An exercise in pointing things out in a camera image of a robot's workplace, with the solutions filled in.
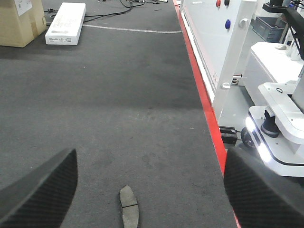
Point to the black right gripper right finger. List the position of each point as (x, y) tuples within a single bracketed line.
[(260, 198)]

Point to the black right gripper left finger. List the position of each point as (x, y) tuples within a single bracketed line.
[(41, 198)]

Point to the dark grey brake pad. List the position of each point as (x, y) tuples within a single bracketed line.
[(130, 208)]

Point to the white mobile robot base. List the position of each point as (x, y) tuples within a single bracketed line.
[(275, 83)]

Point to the white long carton box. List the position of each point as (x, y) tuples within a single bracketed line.
[(66, 26)]

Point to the white control cabinet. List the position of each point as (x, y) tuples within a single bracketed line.
[(217, 31)]

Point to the brown cardboard box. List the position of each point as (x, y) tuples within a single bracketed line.
[(21, 21)]

